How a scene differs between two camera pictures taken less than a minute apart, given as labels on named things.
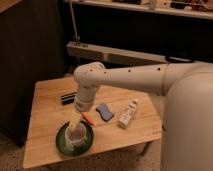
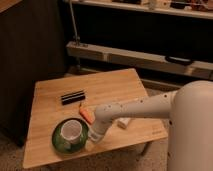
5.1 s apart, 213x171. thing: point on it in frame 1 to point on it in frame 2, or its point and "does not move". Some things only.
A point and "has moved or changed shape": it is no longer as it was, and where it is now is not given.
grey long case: x=109 y=55 does not move
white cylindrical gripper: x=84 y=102 to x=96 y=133
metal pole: x=76 y=38 does not move
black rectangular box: x=68 y=98 does not move
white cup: x=75 y=136 has moved or changed shape
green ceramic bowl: x=63 y=145 has moved or changed shape
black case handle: x=177 y=59 does not move
